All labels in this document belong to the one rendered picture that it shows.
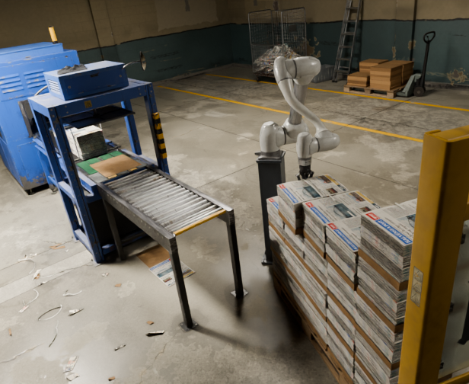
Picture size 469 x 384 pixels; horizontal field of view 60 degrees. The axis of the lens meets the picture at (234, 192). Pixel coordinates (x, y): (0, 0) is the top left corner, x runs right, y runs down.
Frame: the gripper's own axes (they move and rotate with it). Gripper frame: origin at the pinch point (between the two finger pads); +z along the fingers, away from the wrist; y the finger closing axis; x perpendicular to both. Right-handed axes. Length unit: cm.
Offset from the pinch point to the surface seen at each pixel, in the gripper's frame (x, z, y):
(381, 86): 464, 89, 406
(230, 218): 27, 23, -48
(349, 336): -85, 44, -19
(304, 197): -26.0, -11.1, -13.5
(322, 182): -13.0, -10.8, 5.7
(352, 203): -45.4, -11.5, 7.2
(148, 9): 999, -78, 46
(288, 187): -8.4, -11.0, -15.9
